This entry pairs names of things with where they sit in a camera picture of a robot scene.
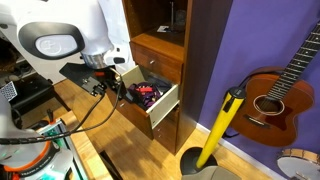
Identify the small red item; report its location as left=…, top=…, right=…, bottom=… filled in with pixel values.
left=134, top=85, right=153, bottom=95

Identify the dark stand object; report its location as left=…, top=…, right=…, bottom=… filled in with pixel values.
left=168, top=1, right=188, bottom=34

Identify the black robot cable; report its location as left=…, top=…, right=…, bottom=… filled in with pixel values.
left=0, top=79, right=123, bottom=145

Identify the brown wooden cabinet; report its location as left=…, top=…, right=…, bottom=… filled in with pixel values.
left=121, top=0, right=234, bottom=155

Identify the white paper sheet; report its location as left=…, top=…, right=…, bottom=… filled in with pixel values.
left=156, top=24, right=172, bottom=34

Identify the wooden drawer with white sides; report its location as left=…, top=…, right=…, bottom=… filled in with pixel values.
left=106, top=64, right=181, bottom=140

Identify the green lit robot base box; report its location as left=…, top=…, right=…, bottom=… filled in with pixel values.
left=35, top=119, right=88, bottom=180

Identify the brown acoustic guitar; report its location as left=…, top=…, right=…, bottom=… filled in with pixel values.
left=229, top=19, right=320, bottom=148

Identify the checkered calibration tag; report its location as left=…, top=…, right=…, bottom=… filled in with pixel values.
left=0, top=80, right=18, bottom=102

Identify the dark grey cloth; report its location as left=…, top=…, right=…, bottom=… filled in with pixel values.
left=149, top=76, right=174, bottom=98

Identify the gray rounded object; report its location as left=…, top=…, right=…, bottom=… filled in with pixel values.
left=181, top=165, right=242, bottom=180

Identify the black bench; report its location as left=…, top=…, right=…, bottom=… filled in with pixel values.
left=9, top=73, right=72, bottom=116

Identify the round banjo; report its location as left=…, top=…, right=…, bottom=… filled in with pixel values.
left=276, top=148, right=320, bottom=180

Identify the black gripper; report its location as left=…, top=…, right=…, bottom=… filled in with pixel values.
left=94, top=68, right=123, bottom=89

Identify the light wooden table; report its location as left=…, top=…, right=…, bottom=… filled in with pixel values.
left=56, top=109, right=114, bottom=180

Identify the yellow pole with black base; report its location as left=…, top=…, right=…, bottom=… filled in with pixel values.
left=179, top=87, right=247, bottom=176

